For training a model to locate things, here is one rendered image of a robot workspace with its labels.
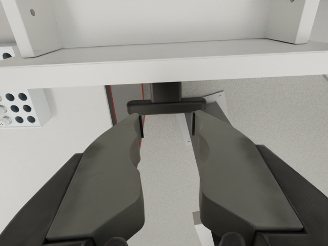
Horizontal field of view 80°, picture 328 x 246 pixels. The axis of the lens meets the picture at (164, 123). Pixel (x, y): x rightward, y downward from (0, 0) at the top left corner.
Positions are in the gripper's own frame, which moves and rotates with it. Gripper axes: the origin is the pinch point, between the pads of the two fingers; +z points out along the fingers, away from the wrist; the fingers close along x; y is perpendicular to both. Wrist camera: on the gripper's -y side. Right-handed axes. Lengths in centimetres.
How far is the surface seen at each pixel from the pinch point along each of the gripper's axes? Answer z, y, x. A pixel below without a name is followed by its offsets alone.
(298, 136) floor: 95, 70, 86
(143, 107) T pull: 5.2, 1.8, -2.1
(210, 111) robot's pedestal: 85, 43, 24
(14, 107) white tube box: 17.6, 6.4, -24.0
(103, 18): 13.0, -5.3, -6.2
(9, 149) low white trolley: 20.0, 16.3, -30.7
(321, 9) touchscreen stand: 93, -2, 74
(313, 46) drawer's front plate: 5.8, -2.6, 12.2
